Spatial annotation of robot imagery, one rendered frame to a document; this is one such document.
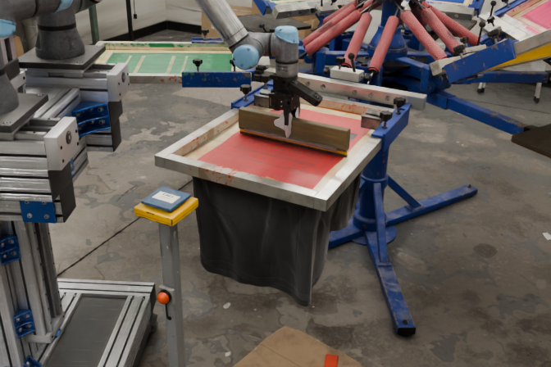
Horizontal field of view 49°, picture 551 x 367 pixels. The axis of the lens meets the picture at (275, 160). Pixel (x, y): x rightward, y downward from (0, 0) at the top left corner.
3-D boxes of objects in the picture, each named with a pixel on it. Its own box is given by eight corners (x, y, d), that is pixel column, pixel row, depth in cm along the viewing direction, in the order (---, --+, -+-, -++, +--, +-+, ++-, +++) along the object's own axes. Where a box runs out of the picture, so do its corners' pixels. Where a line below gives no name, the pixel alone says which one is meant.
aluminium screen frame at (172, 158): (325, 211, 166) (326, 200, 164) (154, 165, 189) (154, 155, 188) (405, 120, 229) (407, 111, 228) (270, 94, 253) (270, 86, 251)
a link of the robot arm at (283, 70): (302, 60, 196) (291, 65, 190) (302, 74, 198) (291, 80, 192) (281, 57, 199) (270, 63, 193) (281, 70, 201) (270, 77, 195)
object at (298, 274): (309, 310, 194) (316, 193, 176) (193, 270, 212) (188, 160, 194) (312, 305, 197) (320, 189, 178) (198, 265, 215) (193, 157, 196)
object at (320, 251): (311, 305, 196) (319, 190, 177) (302, 301, 197) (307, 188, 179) (360, 237, 233) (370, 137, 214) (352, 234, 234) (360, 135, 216)
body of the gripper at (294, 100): (278, 103, 207) (278, 70, 202) (301, 107, 203) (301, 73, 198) (268, 111, 201) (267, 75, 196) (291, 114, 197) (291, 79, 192)
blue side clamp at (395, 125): (383, 152, 205) (385, 133, 202) (369, 150, 207) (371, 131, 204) (407, 124, 229) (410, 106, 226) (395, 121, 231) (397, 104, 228)
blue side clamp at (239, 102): (242, 122, 227) (242, 105, 224) (230, 120, 229) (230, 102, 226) (278, 99, 251) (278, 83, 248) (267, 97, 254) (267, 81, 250)
